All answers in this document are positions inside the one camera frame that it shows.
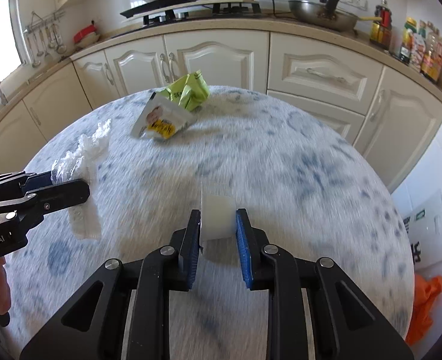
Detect crinkled clear plastic wrap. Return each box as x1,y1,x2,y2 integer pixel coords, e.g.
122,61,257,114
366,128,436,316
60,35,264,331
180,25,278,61
51,119,111,240

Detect white plastic cup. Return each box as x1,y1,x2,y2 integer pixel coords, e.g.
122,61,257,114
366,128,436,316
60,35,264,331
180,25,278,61
200,193,236,263

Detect white yellow snack packet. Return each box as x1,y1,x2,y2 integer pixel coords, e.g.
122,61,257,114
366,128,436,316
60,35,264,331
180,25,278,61
131,93,196,141

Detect green snack bag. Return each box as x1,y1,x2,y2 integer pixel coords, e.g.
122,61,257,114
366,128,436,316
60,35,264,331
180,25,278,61
159,70,210,111

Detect cream kitchen cabinets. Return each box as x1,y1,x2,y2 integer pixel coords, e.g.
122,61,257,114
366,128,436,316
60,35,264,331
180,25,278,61
0,19,442,190

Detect hanging utensil rack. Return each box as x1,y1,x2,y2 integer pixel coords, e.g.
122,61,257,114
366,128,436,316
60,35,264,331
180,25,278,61
22,10,67,68

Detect red white bowl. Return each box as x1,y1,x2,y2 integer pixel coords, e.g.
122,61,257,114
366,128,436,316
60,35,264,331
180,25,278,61
73,20,99,47

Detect white rice sack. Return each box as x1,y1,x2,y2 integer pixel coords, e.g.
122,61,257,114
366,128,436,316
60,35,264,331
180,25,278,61
404,190,442,271

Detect orange plastic bag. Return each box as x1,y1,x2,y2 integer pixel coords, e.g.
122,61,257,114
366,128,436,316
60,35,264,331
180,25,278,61
405,274,442,346

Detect black gas stove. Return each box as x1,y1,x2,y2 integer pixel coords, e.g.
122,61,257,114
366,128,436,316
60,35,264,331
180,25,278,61
120,0,262,28

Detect steel wok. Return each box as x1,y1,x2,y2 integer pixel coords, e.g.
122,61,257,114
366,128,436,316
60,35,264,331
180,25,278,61
288,0,382,32

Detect dark oil bottle red cap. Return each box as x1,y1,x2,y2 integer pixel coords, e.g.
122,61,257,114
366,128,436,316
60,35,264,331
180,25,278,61
369,0,392,50

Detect cluster of condiment bottles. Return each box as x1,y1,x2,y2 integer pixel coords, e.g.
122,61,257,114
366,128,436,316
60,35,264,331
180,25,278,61
398,17,442,84

